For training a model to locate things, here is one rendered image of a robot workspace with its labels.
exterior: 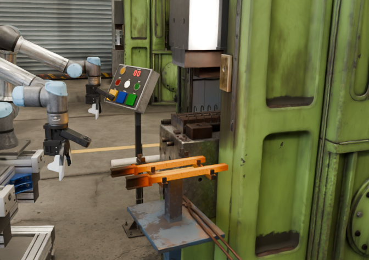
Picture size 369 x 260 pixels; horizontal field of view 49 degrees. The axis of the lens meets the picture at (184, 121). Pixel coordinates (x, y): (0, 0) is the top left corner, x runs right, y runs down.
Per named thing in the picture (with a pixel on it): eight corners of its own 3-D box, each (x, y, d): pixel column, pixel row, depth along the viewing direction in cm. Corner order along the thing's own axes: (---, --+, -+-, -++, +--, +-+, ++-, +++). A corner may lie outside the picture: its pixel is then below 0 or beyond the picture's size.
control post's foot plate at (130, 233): (127, 239, 283) (127, 227, 281) (121, 224, 303) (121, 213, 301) (157, 233, 291) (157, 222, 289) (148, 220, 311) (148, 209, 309)
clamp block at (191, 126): (191, 140, 206) (191, 127, 205) (185, 135, 214) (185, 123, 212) (212, 138, 211) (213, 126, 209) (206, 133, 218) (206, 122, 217)
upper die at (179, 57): (184, 67, 208) (184, 49, 206) (171, 63, 226) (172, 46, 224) (255, 66, 223) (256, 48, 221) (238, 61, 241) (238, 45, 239)
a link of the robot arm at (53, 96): (47, 80, 150) (70, 81, 149) (49, 109, 153) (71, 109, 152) (38, 83, 142) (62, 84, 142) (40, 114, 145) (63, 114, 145)
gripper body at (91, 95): (87, 102, 243) (87, 82, 240) (102, 102, 243) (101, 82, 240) (85, 105, 235) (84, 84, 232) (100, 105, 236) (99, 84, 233)
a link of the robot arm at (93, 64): (85, 56, 235) (100, 56, 237) (86, 75, 238) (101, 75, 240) (85, 57, 228) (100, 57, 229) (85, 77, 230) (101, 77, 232)
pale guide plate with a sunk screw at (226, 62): (227, 92, 191) (229, 55, 187) (218, 88, 199) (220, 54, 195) (231, 92, 192) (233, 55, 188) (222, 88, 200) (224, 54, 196)
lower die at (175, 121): (183, 133, 217) (183, 118, 215) (171, 124, 235) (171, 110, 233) (251, 127, 232) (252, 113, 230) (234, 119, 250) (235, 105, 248)
